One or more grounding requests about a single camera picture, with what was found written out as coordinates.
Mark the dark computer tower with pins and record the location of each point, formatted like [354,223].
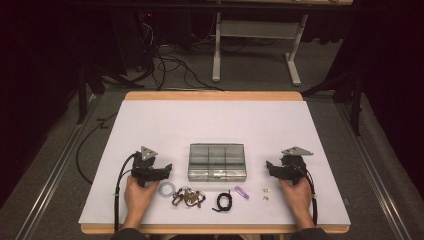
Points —
[133,40]

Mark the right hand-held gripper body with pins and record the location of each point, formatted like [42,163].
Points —
[293,170]

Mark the purple hair clip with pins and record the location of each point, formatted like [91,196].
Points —
[241,192]

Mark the dark curtain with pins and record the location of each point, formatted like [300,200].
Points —
[396,83]
[33,83]

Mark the person's right hand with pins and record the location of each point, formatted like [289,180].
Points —
[300,200]

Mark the metal floor rail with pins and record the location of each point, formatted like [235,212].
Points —
[373,173]
[56,173]

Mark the white metal desk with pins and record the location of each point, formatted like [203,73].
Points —
[256,29]

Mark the black metal stand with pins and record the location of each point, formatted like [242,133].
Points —
[357,106]
[82,100]

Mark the person's left hand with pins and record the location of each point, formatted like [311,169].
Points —
[136,200]

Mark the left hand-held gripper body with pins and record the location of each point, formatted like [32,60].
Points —
[143,170]

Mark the clear grey compartment box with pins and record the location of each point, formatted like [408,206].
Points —
[216,166]

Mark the white table sheet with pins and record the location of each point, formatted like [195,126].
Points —
[200,123]

